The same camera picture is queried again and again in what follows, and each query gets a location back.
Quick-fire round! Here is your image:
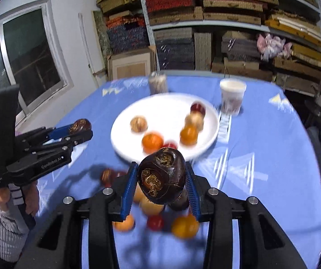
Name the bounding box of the white trim strip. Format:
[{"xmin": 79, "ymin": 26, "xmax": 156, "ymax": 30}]
[{"xmin": 78, "ymin": 13, "xmax": 99, "ymax": 89}]

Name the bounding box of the dark brown patterned fruit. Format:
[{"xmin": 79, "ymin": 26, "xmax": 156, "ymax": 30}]
[
  {"xmin": 168, "ymin": 191, "xmax": 190, "ymax": 211},
  {"xmin": 69, "ymin": 118, "xmax": 92, "ymax": 133},
  {"xmin": 137, "ymin": 147, "xmax": 186, "ymax": 205}
]

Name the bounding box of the green mottled panel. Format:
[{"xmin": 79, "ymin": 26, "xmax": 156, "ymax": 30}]
[{"xmin": 93, "ymin": 11, "xmax": 113, "ymax": 70}]

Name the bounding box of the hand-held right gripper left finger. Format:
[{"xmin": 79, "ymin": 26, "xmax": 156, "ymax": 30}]
[{"xmin": 15, "ymin": 162, "xmax": 138, "ymax": 269}]

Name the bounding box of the cardboard box with wooden panel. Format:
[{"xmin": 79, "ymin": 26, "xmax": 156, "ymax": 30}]
[{"xmin": 107, "ymin": 48, "xmax": 157, "ymax": 81}]

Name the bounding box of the person's left hand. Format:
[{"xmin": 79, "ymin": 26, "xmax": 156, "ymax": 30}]
[{"xmin": 0, "ymin": 182, "xmax": 40, "ymax": 217}]

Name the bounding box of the white paper cup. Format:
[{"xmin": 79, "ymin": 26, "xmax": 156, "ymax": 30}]
[{"xmin": 219, "ymin": 78, "xmax": 247, "ymax": 116}]

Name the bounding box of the large tan pepino melon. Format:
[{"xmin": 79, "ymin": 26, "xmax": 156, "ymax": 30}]
[{"xmin": 140, "ymin": 196, "xmax": 165, "ymax": 216}]

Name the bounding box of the small tan round fruit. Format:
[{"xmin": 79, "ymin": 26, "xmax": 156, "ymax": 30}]
[
  {"xmin": 133, "ymin": 186, "xmax": 144, "ymax": 204},
  {"xmin": 185, "ymin": 113, "xmax": 205, "ymax": 131},
  {"xmin": 130, "ymin": 116, "xmax": 148, "ymax": 134}
]

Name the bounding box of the orange yellow tomato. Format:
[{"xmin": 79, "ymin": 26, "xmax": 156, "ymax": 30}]
[
  {"xmin": 180, "ymin": 126, "xmax": 199, "ymax": 146},
  {"xmin": 172, "ymin": 214, "xmax": 200, "ymax": 239}
]

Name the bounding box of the blue printed tablecloth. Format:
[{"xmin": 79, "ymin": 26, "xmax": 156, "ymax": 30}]
[{"xmin": 23, "ymin": 74, "xmax": 321, "ymax": 269}]

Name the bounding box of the pile of blue patterned boxes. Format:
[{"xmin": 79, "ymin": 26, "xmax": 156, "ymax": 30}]
[{"xmin": 106, "ymin": 17, "xmax": 150, "ymax": 54}]

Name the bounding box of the white plate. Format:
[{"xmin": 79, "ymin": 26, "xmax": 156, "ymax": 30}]
[{"xmin": 110, "ymin": 92, "xmax": 220, "ymax": 164}]

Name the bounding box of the white metal shelf rack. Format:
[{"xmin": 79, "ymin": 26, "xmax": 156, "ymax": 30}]
[{"xmin": 136, "ymin": 0, "xmax": 321, "ymax": 96}]

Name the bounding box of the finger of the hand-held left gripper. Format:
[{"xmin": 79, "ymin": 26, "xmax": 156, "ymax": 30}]
[
  {"xmin": 17, "ymin": 123, "xmax": 75, "ymax": 146},
  {"xmin": 26, "ymin": 130, "xmax": 94, "ymax": 154}
]

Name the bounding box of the pink plastic bag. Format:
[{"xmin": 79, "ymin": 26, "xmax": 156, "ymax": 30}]
[{"xmin": 256, "ymin": 33, "xmax": 293, "ymax": 61}]

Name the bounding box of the sliding window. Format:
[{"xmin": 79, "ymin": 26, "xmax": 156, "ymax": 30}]
[{"xmin": 0, "ymin": 0, "xmax": 74, "ymax": 146}]

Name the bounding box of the silver drink can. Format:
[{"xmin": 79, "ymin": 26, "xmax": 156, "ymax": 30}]
[{"xmin": 148, "ymin": 71, "xmax": 169, "ymax": 94}]

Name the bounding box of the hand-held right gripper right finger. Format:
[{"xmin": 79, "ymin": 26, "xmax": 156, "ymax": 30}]
[{"xmin": 185, "ymin": 161, "xmax": 308, "ymax": 269}]

